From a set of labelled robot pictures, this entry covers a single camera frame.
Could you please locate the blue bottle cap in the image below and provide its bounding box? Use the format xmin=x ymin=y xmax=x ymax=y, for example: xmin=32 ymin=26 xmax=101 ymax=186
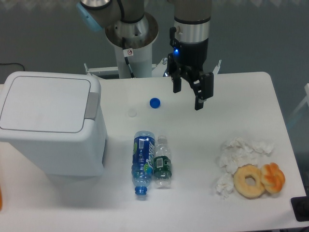
xmin=149 ymin=98 xmax=161 ymax=109

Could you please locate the crumpled white tissue pile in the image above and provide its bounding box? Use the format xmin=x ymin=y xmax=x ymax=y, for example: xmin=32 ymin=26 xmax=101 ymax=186
xmin=218 ymin=137 xmax=275 ymax=174

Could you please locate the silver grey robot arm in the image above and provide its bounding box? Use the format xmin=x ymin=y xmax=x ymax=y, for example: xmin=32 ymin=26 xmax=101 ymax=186
xmin=77 ymin=0 xmax=214 ymax=110

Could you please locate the grey trash can push button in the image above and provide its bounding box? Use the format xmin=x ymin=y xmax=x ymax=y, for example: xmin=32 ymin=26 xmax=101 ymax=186
xmin=84 ymin=92 xmax=100 ymax=120

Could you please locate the white plastic trash can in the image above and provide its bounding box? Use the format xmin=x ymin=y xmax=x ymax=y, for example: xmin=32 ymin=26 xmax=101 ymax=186
xmin=0 ymin=72 xmax=107 ymax=177

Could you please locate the crumpled white tissue piece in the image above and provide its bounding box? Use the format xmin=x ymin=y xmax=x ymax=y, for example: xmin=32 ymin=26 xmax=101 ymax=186
xmin=215 ymin=173 xmax=234 ymax=199

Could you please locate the black device at edge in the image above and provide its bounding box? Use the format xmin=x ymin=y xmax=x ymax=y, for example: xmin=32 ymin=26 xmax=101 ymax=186
xmin=291 ymin=196 xmax=309 ymax=222

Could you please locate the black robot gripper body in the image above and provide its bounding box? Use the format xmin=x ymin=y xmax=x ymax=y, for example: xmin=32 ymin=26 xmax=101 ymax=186
xmin=167 ymin=38 xmax=209 ymax=82

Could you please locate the black cable on pedestal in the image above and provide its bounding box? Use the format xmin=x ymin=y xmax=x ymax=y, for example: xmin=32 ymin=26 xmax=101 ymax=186
xmin=122 ymin=37 xmax=135 ymax=78

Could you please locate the blue label plastic bottle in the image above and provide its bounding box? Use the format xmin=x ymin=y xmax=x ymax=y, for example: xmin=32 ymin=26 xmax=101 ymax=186
xmin=131 ymin=130 xmax=155 ymax=201

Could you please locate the white bottle cap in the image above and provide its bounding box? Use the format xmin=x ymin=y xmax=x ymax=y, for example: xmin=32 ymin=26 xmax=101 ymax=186
xmin=128 ymin=109 xmax=137 ymax=117

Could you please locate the white frame at right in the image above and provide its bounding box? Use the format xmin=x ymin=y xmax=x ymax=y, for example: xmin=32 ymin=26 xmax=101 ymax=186
xmin=286 ymin=83 xmax=309 ymax=130

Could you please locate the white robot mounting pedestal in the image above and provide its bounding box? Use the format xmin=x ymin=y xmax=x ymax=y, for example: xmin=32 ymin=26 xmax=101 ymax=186
xmin=114 ymin=37 xmax=153 ymax=79

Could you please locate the orange glazed bread roll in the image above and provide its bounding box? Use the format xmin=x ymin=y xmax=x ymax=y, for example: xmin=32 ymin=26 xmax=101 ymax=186
xmin=261 ymin=162 xmax=285 ymax=194

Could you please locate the orange object at edge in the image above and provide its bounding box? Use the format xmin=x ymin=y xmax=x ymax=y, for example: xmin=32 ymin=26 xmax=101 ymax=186
xmin=0 ymin=187 xmax=3 ymax=211

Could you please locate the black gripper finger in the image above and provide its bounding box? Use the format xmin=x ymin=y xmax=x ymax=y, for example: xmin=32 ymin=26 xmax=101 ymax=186
xmin=169 ymin=63 xmax=182 ymax=93
xmin=189 ymin=72 xmax=214 ymax=110

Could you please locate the plain ring doughnut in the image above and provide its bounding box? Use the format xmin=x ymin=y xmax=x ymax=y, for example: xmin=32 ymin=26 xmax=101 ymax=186
xmin=233 ymin=165 xmax=265 ymax=199

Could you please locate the green label clear bottle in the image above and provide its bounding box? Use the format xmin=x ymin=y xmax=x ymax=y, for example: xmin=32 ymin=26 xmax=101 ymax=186
xmin=153 ymin=135 xmax=172 ymax=189

